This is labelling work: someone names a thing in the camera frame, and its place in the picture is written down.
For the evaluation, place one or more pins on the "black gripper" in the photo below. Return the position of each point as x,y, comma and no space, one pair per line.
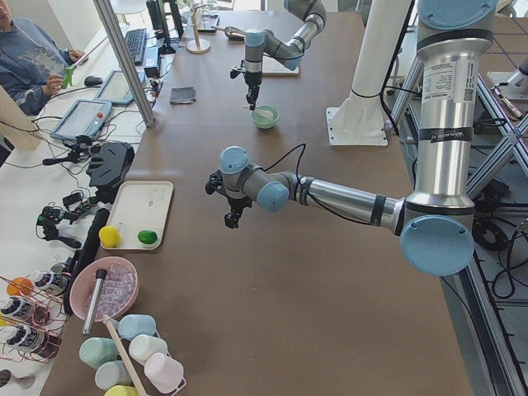
238,202
252,79

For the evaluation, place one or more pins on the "white ceramic spoon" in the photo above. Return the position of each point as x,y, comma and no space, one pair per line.
264,113

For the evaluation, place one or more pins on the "light green bowl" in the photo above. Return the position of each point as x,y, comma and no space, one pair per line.
262,122

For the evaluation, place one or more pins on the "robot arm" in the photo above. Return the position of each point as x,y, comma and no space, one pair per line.
434,222
263,42

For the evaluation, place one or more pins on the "pink bowl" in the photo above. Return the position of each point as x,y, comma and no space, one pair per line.
119,289

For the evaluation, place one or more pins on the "bamboo cutting board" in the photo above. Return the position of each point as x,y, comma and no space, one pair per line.
271,67

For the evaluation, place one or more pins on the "metal scoop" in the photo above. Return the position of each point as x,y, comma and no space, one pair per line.
231,32

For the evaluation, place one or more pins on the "grey folded cloth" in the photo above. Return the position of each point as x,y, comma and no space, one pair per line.
182,95

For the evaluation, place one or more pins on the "wooden cup rack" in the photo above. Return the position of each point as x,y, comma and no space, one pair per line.
197,45

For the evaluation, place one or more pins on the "green lime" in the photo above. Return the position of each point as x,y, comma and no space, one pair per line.
147,236

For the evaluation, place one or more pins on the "beige cartoon tray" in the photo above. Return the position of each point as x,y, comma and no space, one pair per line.
140,205

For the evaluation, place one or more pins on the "yellow lemon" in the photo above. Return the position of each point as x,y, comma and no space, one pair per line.
109,236

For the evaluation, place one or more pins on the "black keyboard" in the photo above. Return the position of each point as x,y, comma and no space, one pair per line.
135,41

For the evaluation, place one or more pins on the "blue teach pendant upper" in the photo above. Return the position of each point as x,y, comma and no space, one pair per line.
115,89

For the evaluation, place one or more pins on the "blue teach pendant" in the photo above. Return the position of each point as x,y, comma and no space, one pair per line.
84,118
115,89

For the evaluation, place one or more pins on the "metal muddler tool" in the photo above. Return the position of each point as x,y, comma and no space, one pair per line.
92,308

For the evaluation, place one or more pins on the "blue plastic cup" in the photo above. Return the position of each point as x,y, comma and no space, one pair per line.
132,325

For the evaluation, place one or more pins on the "white plastic cup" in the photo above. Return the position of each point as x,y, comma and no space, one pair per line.
143,346

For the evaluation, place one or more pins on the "black computer mouse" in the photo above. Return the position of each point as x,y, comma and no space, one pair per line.
92,81

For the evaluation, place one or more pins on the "pink plastic cup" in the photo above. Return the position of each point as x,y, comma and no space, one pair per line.
165,373

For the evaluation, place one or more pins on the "blue teach pendant lower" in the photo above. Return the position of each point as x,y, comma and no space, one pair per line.
84,118

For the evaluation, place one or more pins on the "green plastic cup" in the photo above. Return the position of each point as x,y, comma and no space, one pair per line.
95,351

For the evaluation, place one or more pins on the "seated person in blue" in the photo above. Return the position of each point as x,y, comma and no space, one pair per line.
32,65

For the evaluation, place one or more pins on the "orange fruit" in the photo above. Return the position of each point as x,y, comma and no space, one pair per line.
20,286

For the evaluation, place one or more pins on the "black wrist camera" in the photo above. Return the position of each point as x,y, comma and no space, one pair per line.
238,69
215,183

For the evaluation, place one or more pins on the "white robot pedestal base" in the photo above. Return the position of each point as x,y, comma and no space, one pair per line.
359,121

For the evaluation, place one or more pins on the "aluminium frame post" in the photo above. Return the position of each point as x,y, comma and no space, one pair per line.
112,27

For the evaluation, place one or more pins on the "copper wire bottle rack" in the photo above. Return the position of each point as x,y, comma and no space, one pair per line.
31,326

